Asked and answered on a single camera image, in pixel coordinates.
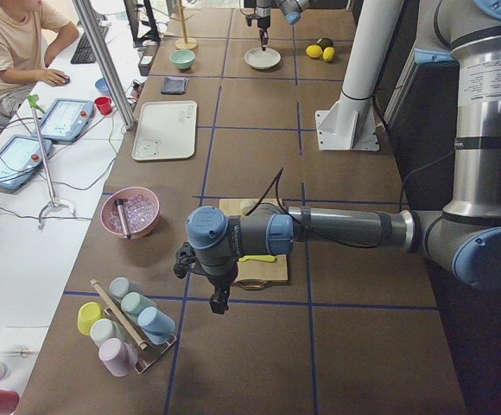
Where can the seated person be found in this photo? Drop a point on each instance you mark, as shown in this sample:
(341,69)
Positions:
(32,34)

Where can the white steamed bun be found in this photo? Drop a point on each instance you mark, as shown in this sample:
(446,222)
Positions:
(247,206)

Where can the metal stand with green clip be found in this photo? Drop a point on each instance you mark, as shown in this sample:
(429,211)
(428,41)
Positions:
(55,203)

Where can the green cup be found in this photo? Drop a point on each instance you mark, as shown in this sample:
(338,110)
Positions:
(133,304)

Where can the yellow-green plastic knife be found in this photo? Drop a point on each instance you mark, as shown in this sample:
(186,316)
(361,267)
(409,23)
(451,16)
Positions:
(258,258)

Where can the teach pendant far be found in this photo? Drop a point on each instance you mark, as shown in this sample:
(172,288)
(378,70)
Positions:
(66,119)

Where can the white mounting pole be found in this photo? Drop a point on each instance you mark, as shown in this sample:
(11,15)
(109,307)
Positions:
(376,24)

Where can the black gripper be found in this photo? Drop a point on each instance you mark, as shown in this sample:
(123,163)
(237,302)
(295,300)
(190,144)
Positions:
(263,21)
(218,280)

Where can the light blue cup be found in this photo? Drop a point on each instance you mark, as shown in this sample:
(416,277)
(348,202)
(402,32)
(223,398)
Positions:
(156,325)

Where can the white bear tray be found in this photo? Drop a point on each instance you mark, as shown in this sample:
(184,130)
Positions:
(166,131)

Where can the pale grey cup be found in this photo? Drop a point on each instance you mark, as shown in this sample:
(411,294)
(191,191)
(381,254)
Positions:
(105,329)

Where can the grey folded cloth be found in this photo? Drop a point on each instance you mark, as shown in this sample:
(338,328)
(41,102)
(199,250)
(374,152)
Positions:
(174,85)

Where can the mint green bowl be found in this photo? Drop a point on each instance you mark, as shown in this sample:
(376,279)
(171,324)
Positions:
(182,59)

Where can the blue bowl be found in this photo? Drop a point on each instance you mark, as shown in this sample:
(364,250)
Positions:
(102,86)

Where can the pink cup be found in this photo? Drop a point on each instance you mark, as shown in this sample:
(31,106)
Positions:
(118,356)

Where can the yellow lemon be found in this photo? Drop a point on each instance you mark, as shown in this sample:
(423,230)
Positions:
(328,54)
(314,51)

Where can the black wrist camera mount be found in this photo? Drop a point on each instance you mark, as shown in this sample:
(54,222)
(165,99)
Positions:
(186,261)

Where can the pink bowl with ice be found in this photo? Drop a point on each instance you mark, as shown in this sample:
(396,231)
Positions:
(142,207)

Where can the white wire cup rack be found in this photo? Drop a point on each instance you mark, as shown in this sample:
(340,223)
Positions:
(153,353)

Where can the black keyboard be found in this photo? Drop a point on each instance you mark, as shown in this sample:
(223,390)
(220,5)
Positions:
(83,53)

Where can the white mount base plate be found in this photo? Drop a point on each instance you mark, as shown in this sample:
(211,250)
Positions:
(347,125)

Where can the grey-blue cup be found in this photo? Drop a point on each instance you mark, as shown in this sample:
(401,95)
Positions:
(121,286)

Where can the bamboo cutting board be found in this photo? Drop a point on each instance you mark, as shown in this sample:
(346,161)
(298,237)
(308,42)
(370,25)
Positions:
(253,275)

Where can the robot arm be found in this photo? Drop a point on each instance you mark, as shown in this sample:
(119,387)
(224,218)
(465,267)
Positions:
(464,237)
(291,9)

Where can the wooden mug tree stand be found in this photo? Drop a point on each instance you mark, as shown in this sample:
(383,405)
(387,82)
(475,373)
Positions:
(185,42)

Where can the yellow cup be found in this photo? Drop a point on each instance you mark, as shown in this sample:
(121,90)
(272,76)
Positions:
(88,314)

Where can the red mug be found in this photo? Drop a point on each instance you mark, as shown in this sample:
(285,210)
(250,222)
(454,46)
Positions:
(103,105)

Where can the teach pendant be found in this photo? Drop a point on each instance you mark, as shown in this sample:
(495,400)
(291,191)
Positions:
(66,119)
(20,158)

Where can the teach pendant near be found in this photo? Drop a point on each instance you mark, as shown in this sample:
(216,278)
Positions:
(20,158)

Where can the aluminium frame post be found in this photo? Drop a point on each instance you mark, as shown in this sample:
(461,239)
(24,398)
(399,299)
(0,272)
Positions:
(86,15)

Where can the wooden rack dowel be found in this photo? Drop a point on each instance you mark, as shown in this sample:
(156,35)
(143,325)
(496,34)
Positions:
(121,318)

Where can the green lime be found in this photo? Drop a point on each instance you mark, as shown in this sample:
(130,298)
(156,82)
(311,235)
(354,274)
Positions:
(325,42)

